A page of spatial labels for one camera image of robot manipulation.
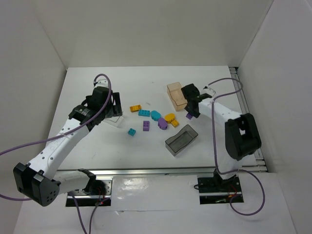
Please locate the teal long lego brick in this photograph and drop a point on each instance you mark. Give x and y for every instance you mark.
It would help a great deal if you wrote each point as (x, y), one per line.
(144, 113)

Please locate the small yellow lego brick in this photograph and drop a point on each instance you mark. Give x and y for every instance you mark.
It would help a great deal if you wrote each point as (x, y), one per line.
(174, 123)

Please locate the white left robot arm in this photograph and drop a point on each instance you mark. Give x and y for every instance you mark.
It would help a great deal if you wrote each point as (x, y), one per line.
(39, 179)

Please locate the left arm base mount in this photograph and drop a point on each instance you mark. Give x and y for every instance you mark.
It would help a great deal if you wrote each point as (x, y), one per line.
(100, 193)

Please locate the grey transparent container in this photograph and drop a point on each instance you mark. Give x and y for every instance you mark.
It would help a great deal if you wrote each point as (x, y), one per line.
(181, 140)

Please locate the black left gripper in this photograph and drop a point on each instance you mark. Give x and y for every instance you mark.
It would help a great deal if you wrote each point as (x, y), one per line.
(117, 105)

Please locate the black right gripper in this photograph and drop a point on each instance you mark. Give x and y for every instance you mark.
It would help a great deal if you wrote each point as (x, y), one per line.
(192, 107)

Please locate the small purple lego brick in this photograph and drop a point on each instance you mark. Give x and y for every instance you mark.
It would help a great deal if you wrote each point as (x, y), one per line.
(189, 116)

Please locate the teal rounded lego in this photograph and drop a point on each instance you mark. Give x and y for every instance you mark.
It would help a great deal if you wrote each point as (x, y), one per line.
(155, 115)

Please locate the purple rounded lego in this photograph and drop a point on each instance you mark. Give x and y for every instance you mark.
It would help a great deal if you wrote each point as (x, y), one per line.
(162, 123)

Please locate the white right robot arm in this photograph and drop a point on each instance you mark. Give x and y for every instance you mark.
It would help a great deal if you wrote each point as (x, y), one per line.
(241, 133)

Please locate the clear transparent container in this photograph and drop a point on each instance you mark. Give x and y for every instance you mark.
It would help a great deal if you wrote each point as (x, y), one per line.
(114, 121)

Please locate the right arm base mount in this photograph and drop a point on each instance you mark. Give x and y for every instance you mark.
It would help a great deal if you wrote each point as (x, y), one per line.
(214, 190)

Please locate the orange transparent container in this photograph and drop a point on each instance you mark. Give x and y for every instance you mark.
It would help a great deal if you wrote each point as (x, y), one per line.
(176, 96)

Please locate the yellow long lego brick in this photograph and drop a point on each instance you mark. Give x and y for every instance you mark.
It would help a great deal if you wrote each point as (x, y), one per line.
(135, 108)

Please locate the aluminium front rail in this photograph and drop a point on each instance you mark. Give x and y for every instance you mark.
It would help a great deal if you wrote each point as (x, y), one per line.
(153, 171)

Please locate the yellow rounded lego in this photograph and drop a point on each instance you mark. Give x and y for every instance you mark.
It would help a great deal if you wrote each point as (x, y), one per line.
(170, 117)

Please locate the small teal lego brick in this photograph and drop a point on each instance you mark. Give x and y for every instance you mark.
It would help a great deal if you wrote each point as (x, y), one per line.
(132, 132)

